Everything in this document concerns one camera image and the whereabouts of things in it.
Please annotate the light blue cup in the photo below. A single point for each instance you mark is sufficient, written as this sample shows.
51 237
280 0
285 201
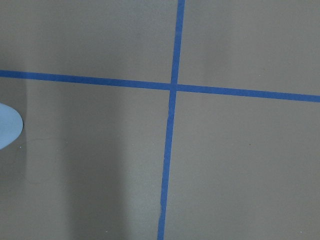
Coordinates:
11 125

